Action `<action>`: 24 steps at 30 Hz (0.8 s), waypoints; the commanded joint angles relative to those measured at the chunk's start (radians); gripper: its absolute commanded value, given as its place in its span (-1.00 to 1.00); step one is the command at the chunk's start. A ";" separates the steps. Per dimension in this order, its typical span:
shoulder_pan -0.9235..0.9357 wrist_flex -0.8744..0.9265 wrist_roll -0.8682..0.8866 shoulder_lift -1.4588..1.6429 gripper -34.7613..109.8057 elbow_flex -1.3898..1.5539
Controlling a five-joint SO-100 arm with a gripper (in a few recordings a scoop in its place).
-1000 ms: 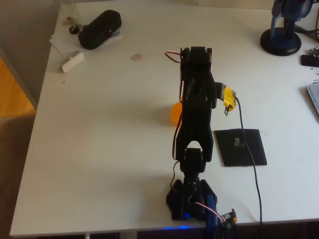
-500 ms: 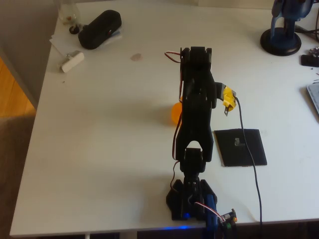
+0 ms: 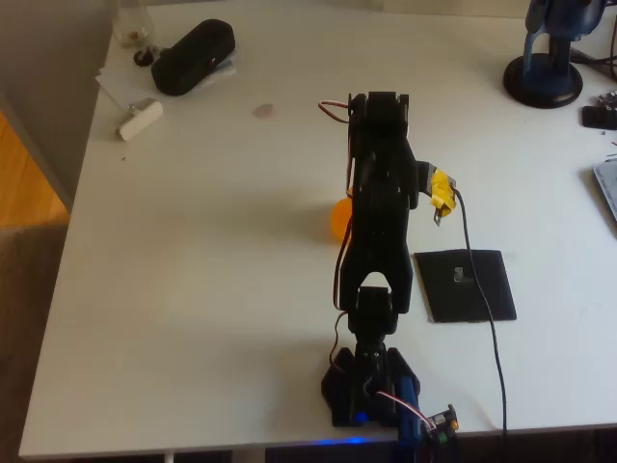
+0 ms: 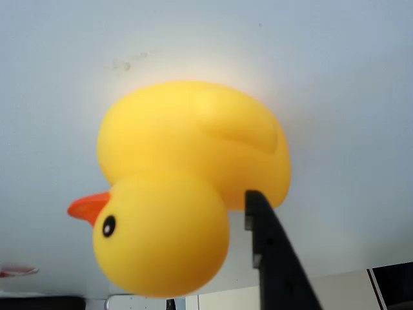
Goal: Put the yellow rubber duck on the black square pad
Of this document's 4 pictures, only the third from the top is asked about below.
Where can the small circuit board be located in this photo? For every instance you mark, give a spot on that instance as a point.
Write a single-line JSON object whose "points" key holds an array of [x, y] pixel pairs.
{"points": [[608, 99]]}

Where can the camera wrapped in yellow tape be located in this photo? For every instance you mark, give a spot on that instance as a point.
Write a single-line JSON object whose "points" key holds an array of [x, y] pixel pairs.
{"points": [[441, 193]]}

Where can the black phone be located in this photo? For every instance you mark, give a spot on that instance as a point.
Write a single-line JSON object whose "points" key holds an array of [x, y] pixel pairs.
{"points": [[600, 117]]}

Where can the white paper sheets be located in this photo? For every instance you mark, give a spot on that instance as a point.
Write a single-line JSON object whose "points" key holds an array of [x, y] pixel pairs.
{"points": [[115, 82]]}

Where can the motor controller board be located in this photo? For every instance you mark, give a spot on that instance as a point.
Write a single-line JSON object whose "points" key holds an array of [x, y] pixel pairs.
{"points": [[441, 422]]}

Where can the black square mat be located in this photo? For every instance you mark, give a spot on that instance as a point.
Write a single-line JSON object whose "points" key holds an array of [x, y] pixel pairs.
{"points": [[503, 294]]}

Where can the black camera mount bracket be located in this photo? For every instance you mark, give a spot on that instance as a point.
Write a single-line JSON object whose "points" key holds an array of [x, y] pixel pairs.
{"points": [[424, 176]]}

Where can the blue stand with black base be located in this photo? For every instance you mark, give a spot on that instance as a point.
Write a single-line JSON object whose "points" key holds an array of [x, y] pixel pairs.
{"points": [[542, 82]]}

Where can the blue table clamp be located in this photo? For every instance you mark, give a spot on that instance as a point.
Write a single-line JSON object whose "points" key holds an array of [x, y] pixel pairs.
{"points": [[410, 410]]}

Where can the small transparent plastic piece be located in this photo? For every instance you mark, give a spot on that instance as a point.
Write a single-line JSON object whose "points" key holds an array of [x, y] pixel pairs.
{"points": [[458, 275]]}

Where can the black oblong case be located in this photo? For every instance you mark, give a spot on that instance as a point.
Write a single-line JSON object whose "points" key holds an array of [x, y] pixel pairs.
{"points": [[193, 58]]}

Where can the white power bank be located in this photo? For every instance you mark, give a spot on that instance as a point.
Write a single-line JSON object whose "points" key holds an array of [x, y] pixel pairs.
{"points": [[142, 120]]}

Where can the orange plastic object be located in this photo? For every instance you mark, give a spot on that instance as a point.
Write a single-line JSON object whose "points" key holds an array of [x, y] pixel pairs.
{"points": [[341, 219]]}

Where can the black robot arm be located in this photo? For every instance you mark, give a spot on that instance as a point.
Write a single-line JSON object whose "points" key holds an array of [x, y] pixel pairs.
{"points": [[381, 222]]}

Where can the grey laptop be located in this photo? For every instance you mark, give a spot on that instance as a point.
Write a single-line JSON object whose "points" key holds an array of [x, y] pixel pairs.
{"points": [[608, 185]]}

